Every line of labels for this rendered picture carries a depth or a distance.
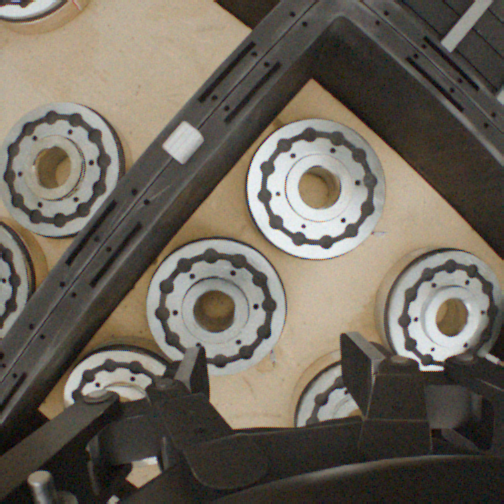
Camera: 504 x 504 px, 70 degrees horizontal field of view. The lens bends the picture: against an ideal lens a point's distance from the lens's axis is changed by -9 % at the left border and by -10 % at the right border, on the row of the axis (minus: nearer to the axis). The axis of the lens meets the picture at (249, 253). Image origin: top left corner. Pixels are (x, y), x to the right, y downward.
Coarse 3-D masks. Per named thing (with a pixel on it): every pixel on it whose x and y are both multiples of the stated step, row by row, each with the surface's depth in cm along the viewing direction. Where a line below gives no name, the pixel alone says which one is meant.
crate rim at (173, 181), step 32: (320, 0) 20; (352, 0) 20; (288, 32) 20; (320, 32) 20; (384, 32) 20; (288, 64) 20; (416, 64) 21; (256, 96) 21; (448, 96) 21; (224, 128) 21; (480, 128) 21; (192, 160) 21; (160, 192) 21; (128, 224) 21; (96, 256) 21; (128, 256) 21; (96, 288) 21; (64, 320) 21; (32, 352) 21; (0, 416) 21
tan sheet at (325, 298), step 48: (384, 144) 31; (240, 192) 31; (432, 192) 31; (384, 240) 31; (432, 240) 31; (480, 240) 31; (144, 288) 31; (288, 288) 31; (336, 288) 31; (96, 336) 31; (144, 336) 31; (288, 336) 32; (336, 336) 32; (240, 384) 32; (288, 384) 32; (144, 480) 32
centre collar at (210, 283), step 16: (192, 288) 28; (208, 288) 28; (224, 288) 28; (240, 288) 28; (192, 304) 28; (240, 304) 28; (192, 320) 28; (240, 320) 28; (208, 336) 28; (224, 336) 28
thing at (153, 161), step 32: (288, 0) 20; (256, 32) 20; (224, 64) 20; (256, 64) 21; (192, 96) 20; (224, 96) 21; (160, 160) 21; (128, 192) 21; (96, 224) 21; (64, 256) 21; (64, 288) 21; (32, 320) 21; (0, 352) 21; (0, 384) 22
